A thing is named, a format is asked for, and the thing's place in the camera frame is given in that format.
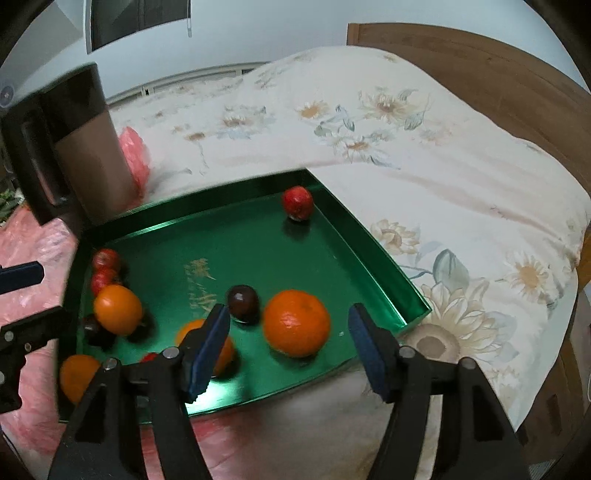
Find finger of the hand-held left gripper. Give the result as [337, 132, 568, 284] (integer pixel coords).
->
[0, 307, 70, 414]
[0, 261, 45, 295]

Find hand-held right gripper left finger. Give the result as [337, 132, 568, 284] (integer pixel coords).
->
[46, 303, 232, 480]

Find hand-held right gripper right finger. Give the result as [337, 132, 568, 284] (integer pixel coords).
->
[348, 302, 532, 480]

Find orange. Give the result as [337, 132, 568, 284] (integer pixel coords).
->
[93, 284, 144, 336]
[60, 354, 103, 406]
[175, 318, 236, 377]
[262, 290, 332, 359]

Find dark purple plum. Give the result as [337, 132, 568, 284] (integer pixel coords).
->
[82, 314, 114, 347]
[226, 285, 260, 323]

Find small red tomato back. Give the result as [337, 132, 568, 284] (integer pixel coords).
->
[90, 269, 122, 296]

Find green shallow box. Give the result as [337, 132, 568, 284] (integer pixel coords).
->
[58, 168, 432, 425]

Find large red apple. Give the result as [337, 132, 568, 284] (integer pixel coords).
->
[281, 185, 315, 222]

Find pink plastic sheet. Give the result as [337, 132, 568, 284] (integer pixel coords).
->
[0, 127, 389, 480]

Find green leafy vegetables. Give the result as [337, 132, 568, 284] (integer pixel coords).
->
[0, 187, 22, 222]

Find copper and black electric kettle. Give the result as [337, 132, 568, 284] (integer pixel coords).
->
[0, 62, 140, 232]

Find dark window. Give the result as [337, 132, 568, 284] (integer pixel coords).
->
[85, 0, 193, 53]

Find wooden headboard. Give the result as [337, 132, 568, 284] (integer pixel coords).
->
[346, 22, 591, 214]

